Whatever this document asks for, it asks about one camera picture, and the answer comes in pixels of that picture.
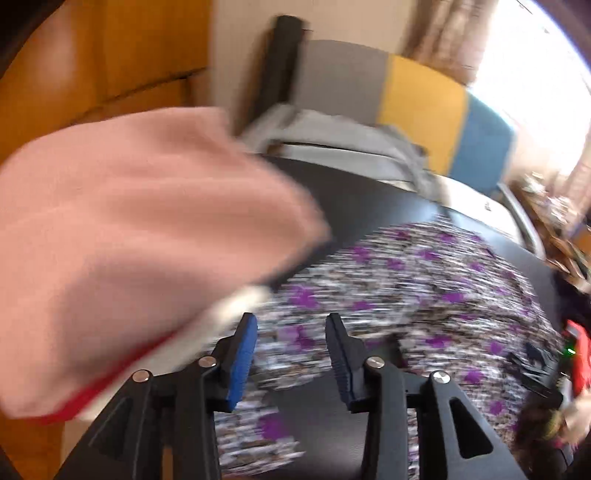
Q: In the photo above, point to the white folded garment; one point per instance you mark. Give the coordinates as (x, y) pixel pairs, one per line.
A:
(231, 309)

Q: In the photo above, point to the orange wooden wardrobe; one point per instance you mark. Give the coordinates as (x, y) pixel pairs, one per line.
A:
(92, 69)

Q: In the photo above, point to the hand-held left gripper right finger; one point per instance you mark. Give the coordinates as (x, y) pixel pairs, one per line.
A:
(344, 369)

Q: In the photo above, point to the pink fleece garment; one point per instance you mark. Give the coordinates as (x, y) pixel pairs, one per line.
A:
(138, 240)

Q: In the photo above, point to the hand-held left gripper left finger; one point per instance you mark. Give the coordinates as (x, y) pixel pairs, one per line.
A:
(242, 364)

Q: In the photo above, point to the wooden side table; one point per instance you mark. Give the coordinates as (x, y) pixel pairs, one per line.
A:
(554, 230)

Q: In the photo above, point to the beige patterned curtain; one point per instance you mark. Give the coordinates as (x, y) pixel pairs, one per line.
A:
(443, 32)

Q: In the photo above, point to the red folded garment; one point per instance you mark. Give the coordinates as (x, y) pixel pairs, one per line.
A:
(92, 401)

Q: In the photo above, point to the large window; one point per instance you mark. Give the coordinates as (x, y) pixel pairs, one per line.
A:
(545, 92)

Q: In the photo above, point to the leopard print purple flowered garment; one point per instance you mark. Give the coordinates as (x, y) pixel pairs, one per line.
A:
(415, 300)

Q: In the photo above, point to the grey garment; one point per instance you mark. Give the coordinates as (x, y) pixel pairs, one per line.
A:
(332, 129)

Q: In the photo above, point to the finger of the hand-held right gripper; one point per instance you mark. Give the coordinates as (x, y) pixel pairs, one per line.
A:
(535, 369)

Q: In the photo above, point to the black rolled mat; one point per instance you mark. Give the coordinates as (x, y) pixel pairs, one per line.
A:
(277, 69)

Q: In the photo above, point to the grey yellow blue sofa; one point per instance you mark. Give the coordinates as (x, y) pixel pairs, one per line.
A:
(425, 101)

